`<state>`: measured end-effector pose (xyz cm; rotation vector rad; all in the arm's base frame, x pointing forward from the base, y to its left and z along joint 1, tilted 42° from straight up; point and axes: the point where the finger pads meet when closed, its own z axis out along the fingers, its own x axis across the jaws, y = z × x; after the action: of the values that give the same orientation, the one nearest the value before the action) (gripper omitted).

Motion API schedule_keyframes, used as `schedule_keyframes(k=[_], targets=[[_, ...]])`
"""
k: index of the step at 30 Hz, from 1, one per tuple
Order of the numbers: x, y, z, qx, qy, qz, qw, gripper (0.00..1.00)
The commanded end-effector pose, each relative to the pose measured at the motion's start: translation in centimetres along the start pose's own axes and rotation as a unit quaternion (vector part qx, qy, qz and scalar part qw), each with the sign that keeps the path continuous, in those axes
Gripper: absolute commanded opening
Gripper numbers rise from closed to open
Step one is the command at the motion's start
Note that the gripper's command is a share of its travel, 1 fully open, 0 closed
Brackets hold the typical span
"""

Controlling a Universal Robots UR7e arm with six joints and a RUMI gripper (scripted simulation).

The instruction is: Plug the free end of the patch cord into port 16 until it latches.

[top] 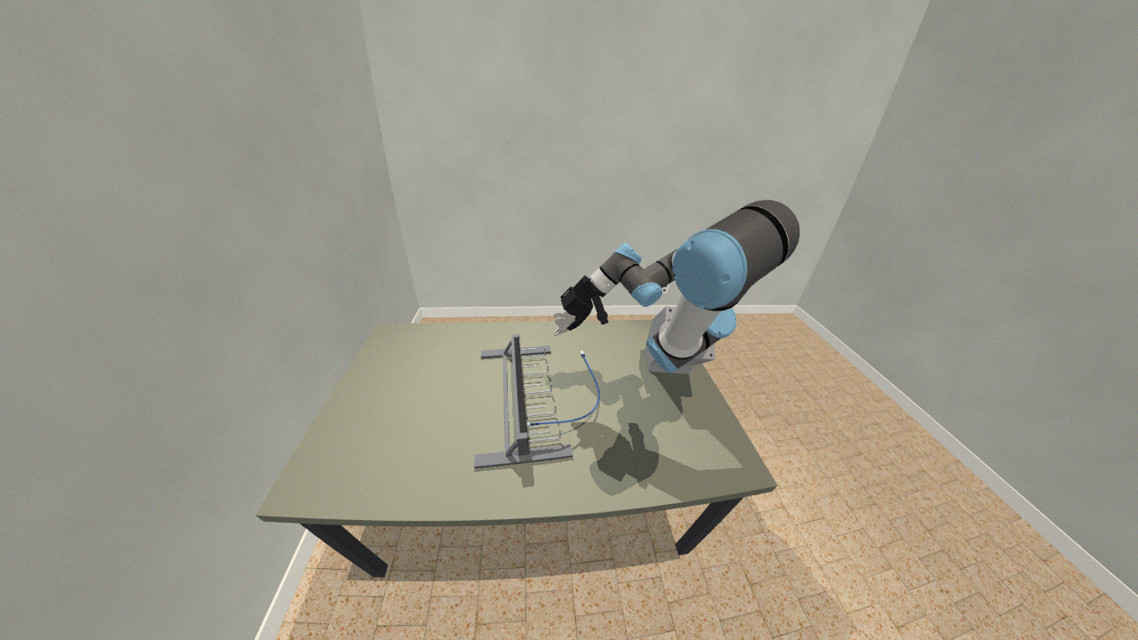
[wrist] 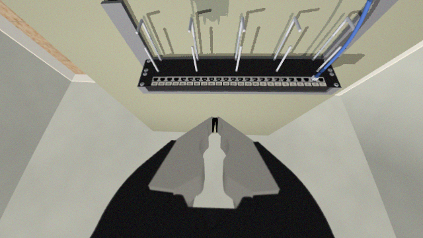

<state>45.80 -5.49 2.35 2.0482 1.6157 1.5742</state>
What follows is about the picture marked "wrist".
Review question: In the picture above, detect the blue network cable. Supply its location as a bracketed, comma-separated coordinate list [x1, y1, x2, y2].
[320, 0, 373, 73]

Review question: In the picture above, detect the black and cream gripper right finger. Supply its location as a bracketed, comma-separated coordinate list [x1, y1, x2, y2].
[215, 117, 335, 238]

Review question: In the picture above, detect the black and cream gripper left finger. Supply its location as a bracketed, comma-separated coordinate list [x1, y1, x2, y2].
[90, 116, 215, 238]

